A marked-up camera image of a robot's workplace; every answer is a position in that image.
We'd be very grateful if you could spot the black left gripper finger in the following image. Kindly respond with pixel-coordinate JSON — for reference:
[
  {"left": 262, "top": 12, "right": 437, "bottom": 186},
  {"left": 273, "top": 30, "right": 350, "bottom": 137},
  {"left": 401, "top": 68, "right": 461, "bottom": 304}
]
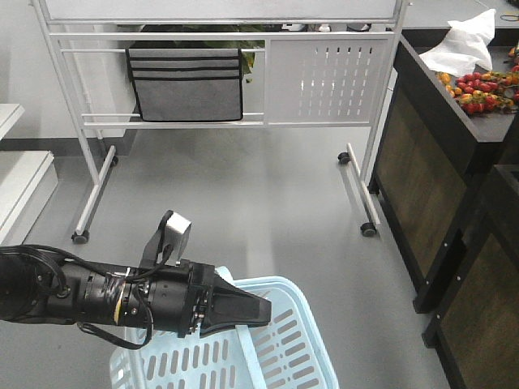
[{"left": 201, "top": 274, "right": 272, "bottom": 336}]

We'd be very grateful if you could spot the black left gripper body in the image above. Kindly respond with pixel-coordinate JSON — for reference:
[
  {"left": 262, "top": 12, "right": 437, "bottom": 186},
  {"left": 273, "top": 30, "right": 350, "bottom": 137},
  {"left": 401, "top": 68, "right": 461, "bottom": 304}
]
[{"left": 121, "top": 260, "right": 215, "bottom": 338}]

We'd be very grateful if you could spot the light blue plastic basket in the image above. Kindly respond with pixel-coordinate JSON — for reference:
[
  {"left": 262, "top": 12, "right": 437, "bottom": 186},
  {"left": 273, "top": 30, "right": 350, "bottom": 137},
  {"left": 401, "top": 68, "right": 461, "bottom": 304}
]
[{"left": 109, "top": 267, "right": 339, "bottom": 388}]

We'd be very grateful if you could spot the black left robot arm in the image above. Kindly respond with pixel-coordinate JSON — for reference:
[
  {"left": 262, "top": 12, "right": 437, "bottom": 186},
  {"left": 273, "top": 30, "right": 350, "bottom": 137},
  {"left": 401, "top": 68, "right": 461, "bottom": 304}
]
[{"left": 1, "top": 245, "right": 272, "bottom": 350}]

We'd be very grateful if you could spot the white metal shelf unit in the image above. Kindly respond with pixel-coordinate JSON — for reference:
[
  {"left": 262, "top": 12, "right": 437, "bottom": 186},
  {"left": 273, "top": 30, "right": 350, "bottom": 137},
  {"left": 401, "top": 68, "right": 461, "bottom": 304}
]
[{"left": 0, "top": 103, "right": 58, "bottom": 246}]

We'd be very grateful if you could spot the grey fabric organiser bag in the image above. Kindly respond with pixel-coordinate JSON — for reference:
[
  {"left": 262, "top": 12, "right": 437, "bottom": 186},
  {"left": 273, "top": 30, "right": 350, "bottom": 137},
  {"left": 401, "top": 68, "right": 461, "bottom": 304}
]
[{"left": 126, "top": 48, "right": 243, "bottom": 122}]

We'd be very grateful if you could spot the dark wooden counter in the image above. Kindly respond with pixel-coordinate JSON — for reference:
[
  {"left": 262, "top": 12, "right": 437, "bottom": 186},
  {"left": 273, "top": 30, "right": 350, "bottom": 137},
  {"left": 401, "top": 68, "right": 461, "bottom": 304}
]
[{"left": 370, "top": 30, "right": 518, "bottom": 388}]

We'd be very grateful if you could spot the red yellow fake fruit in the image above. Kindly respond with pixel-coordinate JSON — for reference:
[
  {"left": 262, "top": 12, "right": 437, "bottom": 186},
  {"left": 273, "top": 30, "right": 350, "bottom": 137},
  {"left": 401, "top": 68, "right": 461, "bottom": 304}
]
[{"left": 435, "top": 45, "right": 518, "bottom": 116}]

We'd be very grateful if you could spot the white crumpled cloth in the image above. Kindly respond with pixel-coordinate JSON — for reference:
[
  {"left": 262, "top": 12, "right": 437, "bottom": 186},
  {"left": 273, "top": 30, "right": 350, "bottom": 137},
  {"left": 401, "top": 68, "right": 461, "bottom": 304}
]
[{"left": 419, "top": 9, "right": 496, "bottom": 76}]

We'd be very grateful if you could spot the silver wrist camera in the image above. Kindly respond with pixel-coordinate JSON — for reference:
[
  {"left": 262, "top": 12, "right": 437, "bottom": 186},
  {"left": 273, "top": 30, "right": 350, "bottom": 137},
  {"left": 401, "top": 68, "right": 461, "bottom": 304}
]
[{"left": 162, "top": 212, "right": 191, "bottom": 265}]

